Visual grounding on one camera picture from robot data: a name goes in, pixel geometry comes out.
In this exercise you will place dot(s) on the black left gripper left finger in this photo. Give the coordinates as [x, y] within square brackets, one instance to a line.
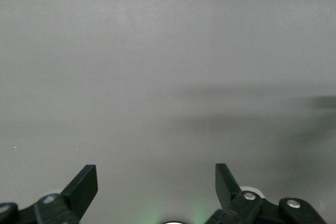
[78, 190]

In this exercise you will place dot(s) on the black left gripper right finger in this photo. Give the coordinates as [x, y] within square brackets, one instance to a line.
[225, 187]

